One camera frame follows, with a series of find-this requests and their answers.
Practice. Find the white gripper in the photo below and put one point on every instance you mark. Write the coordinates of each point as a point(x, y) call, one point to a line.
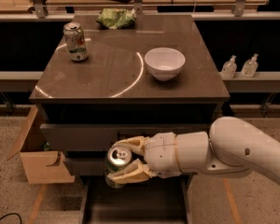
point(160, 153)

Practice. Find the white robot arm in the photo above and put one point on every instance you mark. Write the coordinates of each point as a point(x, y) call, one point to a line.
point(231, 148)

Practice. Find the bottom drawer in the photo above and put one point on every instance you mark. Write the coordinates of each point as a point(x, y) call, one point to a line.
point(157, 201)

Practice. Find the drawer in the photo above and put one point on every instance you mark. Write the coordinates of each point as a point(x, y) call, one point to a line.
point(100, 137)
point(157, 201)
point(98, 164)

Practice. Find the middle drawer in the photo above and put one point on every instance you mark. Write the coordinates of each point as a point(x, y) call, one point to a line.
point(98, 164)

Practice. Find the grey drawer cabinet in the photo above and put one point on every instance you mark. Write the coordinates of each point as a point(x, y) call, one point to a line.
point(113, 86)

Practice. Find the top drawer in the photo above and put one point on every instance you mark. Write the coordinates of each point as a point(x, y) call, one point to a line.
point(100, 137)

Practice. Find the white and green soda can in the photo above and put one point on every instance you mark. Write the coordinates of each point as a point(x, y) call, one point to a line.
point(75, 41)

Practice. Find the cardboard box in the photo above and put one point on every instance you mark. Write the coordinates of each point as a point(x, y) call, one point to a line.
point(40, 163)

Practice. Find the white bowl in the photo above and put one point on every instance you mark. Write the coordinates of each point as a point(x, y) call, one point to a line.
point(164, 63)

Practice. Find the left sanitizer bottle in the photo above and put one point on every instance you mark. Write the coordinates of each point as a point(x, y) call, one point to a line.
point(229, 68)

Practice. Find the sanitizer bottle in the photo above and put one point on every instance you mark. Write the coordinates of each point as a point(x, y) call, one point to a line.
point(229, 68)
point(250, 66)

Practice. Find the green chip bag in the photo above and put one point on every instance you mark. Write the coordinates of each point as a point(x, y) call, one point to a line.
point(116, 18)

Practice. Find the right sanitizer bottle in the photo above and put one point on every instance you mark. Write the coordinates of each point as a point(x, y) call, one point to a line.
point(250, 66)

